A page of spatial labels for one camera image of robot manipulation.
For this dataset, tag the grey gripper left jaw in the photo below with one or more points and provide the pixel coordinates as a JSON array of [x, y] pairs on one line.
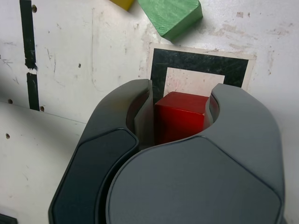
[[93, 168]]

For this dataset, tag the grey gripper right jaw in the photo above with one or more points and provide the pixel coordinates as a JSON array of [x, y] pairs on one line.
[[198, 182]]

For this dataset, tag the red cube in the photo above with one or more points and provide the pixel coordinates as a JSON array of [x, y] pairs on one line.
[[177, 116]]

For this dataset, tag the yellow cube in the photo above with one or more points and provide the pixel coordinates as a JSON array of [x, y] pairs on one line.
[[122, 4]]

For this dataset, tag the green cube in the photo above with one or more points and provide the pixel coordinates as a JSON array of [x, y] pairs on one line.
[[170, 16]]

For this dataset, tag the black tape square outline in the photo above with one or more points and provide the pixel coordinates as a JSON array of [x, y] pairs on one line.
[[198, 61]]

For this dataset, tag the black tape strip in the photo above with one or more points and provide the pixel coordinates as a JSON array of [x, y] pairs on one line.
[[29, 35]]

